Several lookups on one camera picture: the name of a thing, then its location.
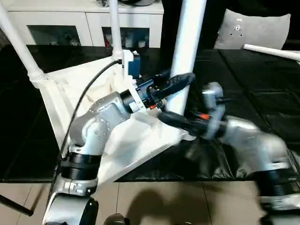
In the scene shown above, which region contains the black work mat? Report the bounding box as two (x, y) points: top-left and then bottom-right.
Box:
(0, 45), (300, 183)

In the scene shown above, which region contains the black metal frame bar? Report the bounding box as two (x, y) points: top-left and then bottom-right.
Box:
(0, 195), (33, 216)

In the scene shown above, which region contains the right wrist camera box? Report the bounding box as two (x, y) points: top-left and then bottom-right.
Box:
(202, 82), (226, 139)

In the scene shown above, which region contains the grey cushion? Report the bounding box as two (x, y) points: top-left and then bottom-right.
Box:
(215, 8), (291, 50)

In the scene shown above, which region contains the white plastic table top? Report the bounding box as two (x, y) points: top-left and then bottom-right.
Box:
(30, 59), (197, 183)

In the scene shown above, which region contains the white glass-door cabinet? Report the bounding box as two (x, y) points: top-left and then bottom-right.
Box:
(5, 0), (165, 47)

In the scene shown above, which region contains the white plastic table leg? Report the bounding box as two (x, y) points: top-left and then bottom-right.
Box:
(109, 0), (125, 61)
(243, 44), (300, 62)
(0, 4), (47, 81)
(162, 0), (208, 118)

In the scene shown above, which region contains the black sofa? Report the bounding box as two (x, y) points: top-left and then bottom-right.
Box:
(162, 0), (300, 50)

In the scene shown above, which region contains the dark cabled device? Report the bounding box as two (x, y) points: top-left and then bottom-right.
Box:
(96, 0), (162, 6)

